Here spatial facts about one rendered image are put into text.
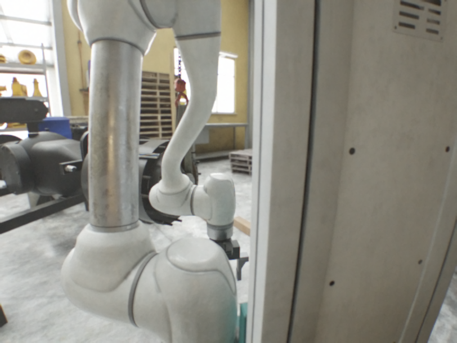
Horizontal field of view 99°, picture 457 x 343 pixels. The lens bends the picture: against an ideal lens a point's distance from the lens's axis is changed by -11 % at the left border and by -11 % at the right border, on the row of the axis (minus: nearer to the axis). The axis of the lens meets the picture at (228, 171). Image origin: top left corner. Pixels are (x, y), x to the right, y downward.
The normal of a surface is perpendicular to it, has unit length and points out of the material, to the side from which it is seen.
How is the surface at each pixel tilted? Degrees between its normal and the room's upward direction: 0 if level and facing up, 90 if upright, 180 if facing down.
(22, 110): 90
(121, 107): 84
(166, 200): 102
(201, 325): 87
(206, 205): 89
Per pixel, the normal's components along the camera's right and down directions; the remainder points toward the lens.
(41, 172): -0.29, 0.22
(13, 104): 0.64, 0.18
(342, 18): 0.20, 0.22
